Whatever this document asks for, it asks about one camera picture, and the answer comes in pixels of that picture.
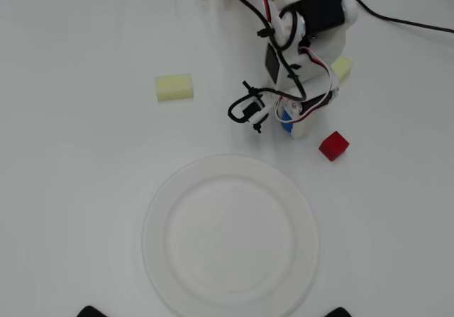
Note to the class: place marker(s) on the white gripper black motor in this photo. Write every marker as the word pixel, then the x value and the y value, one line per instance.
pixel 301 130

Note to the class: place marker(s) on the blue cylinder block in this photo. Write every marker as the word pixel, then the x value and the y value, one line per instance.
pixel 286 125

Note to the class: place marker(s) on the red cube block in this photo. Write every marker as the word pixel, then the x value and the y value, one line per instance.
pixel 333 147

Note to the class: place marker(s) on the pale yellow foam block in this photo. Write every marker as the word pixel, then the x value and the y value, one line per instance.
pixel 174 87
pixel 344 67

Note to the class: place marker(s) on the white plastic plate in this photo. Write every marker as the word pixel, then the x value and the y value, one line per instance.
pixel 230 242

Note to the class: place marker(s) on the black stand foot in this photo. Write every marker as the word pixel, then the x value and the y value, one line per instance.
pixel 90 312
pixel 340 312

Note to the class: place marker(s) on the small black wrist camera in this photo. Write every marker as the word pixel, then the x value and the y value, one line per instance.
pixel 250 111

